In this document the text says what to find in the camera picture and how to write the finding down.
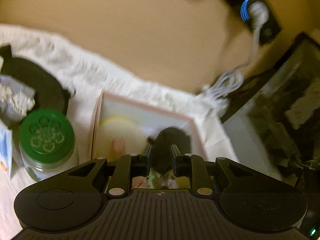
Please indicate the dark glass cabinet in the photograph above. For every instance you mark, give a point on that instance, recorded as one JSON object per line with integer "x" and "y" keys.
{"x": 273, "y": 119}

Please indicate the black mesh round pouch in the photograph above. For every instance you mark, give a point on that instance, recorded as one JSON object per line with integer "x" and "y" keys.
{"x": 48, "y": 91}

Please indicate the yellow white soft toy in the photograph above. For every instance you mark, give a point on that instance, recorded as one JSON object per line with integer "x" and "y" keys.
{"x": 119, "y": 128}

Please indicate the grey lace fabric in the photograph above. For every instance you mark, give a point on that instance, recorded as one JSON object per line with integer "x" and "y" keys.
{"x": 17, "y": 99}

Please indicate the pink cardboard box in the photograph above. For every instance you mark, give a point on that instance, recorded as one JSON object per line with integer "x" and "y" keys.
{"x": 151, "y": 120}

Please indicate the black wall power strip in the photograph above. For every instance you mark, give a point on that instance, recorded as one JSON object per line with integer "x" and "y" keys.
{"x": 269, "y": 30}

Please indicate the white fringed cloth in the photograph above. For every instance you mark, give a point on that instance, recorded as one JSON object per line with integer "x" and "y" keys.
{"x": 86, "y": 75}

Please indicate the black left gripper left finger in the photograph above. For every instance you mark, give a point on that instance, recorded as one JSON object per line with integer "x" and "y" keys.
{"x": 125, "y": 169}

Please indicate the black plush toy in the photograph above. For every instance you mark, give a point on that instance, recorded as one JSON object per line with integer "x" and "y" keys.
{"x": 161, "y": 156}

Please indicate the green lid glass jar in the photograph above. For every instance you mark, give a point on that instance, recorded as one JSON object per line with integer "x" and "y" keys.
{"x": 47, "y": 144}

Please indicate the white power plug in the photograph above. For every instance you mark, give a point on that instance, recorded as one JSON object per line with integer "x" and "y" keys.
{"x": 259, "y": 14}

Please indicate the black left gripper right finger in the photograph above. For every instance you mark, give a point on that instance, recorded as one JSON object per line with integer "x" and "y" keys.
{"x": 194, "y": 167}

